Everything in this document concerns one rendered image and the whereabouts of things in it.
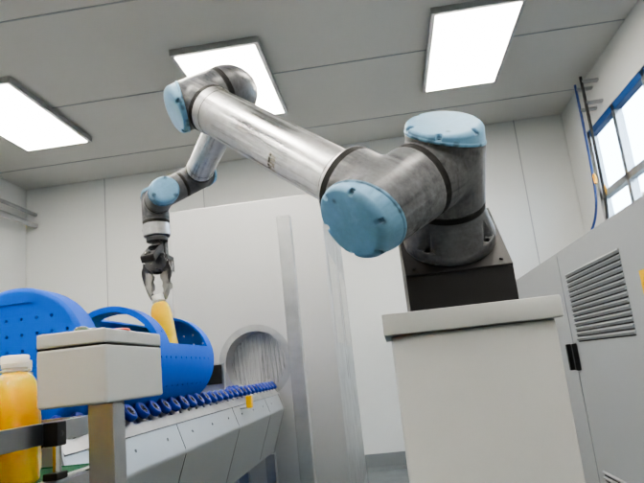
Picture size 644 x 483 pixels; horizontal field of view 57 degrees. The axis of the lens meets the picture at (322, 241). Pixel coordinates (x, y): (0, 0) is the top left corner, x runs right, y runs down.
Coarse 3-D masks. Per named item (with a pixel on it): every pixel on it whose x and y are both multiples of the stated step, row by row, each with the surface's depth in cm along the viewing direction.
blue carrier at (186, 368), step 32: (32, 288) 118; (0, 320) 117; (32, 320) 116; (64, 320) 116; (96, 320) 161; (0, 352) 116; (32, 352) 115; (192, 352) 177; (192, 384) 181; (64, 416) 115
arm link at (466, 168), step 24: (408, 120) 114; (432, 120) 112; (456, 120) 111; (408, 144) 109; (432, 144) 107; (456, 144) 106; (480, 144) 108; (456, 168) 107; (480, 168) 111; (456, 192) 108; (480, 192) 114; (456, 216) 114
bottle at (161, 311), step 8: (160, 304) 191; (168, 304) 193; (152, 312) 191; (160, 312) 190; (168, 312) 191; (160, 320) 189; (168, 320) 190; (168, 328) 189; (168, 336) 188; (176, 336) 192
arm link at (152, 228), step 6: (150, 222) 198; (156, 222) 198; (162, 222) 199; (168, 222) 201; (144, 228) 199; (150, 228) 197; (156, 228) 197; (162, 228) 198; (168, 228) 200; (144, 234) 198; (150, 234) 197; (156, 234) 198; (162, 234) 199; (168, 234) 200
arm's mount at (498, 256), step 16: (496, 240) 124; (400, 256) 134; (496, 256) 119; (416, 272) 119; (432, 272) 118; (448, 272) 118; (464, 272) 118; (480, 272) 117; (496, 272) 117; (512, 272) 117; (416, 288) 118; (432, 288) 118; (448, 288) 117; (464, 288) 117; (480, 288) 117; (496, 288) 116; (512, 288) 116; (416, 304) 117; (432, 304) 117; (448, 304) 117; (464, 304) 116
